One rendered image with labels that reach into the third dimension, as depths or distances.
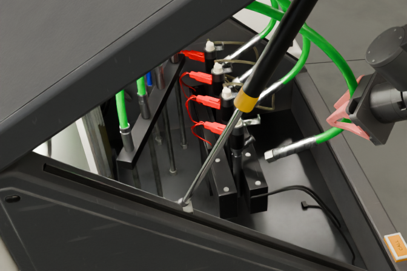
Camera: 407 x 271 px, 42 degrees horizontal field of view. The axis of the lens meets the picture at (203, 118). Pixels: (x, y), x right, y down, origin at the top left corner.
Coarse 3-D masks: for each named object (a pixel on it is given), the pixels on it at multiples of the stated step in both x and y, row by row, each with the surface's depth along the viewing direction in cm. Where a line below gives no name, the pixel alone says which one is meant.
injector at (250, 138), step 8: (240, 128) 96; (232, 136) 97; (240, 136) 97; (232, 144) 99; (240, 144) 99; (248, 144) 100; (240, 152) 101; (232, 160) 103; (240, 160) 102; (240, 168) 104; (240, 176) 106; (240, 184) 108; (240, 192) 109
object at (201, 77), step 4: (192, 72) 112; (200, 72) 112; (192, 76) 112; (196, 76) 111; (200, 76) 111; (204, 76) 110; (208, 76) 110; (200, 80) 111; (204, 80) 111; (208, 80) 110
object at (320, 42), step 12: (264, 12) 70; (276, 12) 70; (312, 36) 71; (324, 48) 72; (336, 60) 72; (348, 72) 74; (348, 84) 75; (120, 96) 86; (120, 108) 88; (120, 120) 90; (348, 120) 80; (324, 132) 83; (336, 132) 82
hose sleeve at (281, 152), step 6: (306, 138) 85; (312, 138) 84; (288, 144) 87; (294, 144) 86; (300, 144) 85; (306, 144) 85; (312, 144) 84; (318, 144) 84; (276, 150) 88; (282, 150) 87; (288, 150) 86; (294, 150) 86; (300, 150) 86; (276, 156) 88; (282, 156) 88
